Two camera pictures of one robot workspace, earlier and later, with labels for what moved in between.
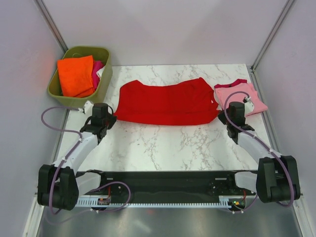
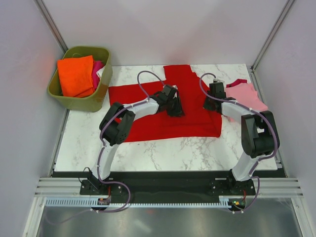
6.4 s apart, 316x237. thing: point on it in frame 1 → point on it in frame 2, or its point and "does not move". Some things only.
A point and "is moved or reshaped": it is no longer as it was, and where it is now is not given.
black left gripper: [112, 120] → [177, 112]
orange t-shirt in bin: [76, 76] does not move
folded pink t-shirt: [240, 93] does not move
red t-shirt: [192, 102] is moved or reshaped
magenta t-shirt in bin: [97, 65] does not move
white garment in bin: [99, 72] does not move
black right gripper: [221, 117] → [206, 98]
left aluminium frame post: [45, 14] does not move
